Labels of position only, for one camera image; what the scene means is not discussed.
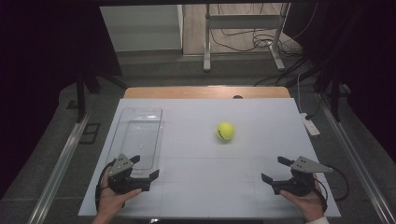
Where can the white power strip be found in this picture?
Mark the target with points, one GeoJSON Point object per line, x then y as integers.
{"type": "Point", "coordinates": [309, 125]}

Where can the person's left hand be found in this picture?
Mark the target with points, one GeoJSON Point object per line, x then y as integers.
{"type": "Point", "coordinates": [109, 202]}

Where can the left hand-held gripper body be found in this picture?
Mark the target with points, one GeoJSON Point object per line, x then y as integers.
{"type": "Point", "coordinates": [121, 166]}

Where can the white table mat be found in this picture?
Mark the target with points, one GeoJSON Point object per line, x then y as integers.
{"type": "Point", "coordinates": [202, 174]}

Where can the clear plastic container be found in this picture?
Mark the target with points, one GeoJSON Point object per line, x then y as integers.
{"type": "Point", "coordinates": [140, 137]}

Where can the aluminium rail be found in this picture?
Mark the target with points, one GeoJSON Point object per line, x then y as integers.
{"type": "Point", "coordinates": [59, 168]}
{"type": "Point", "coordinates": [355, 161]}

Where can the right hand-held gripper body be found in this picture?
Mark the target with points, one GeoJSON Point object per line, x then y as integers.
{"type": "Point", "coordinates": [306, 166]}

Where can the black floor frame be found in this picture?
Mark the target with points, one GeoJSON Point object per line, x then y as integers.
{"type": "Point", "coordinates": [89, 133]}

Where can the grey metal desk frame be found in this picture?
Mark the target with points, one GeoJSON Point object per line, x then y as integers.
{"type": "Point", "coordinates": [243, 21]}

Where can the white cabinet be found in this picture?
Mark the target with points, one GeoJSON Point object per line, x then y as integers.
{"type": "Point", "coordinates": [143, 28]}

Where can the yellow tennis ball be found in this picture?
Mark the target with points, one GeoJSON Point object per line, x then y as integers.
{"type": "Point", "coordinates": [225, 131]}

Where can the wooden table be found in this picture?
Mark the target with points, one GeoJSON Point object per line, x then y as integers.
{"type": "Point", "coordinates": [202, 92]}

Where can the dark curtain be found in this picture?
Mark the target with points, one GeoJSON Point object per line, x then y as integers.
{"type": "Point", "coordinates": [364, 68]}
{"type": "Point", "coordinates": [37, 77]}

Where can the person's right hand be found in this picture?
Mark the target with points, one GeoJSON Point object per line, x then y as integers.
{"type": "Point", "coordinates": [309, 205]}

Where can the black stand leg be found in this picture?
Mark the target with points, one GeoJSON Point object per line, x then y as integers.
{"type": "Point", "coordinates": [81, 99]}
{"type": "Point", "coordinates": [335, 99]}

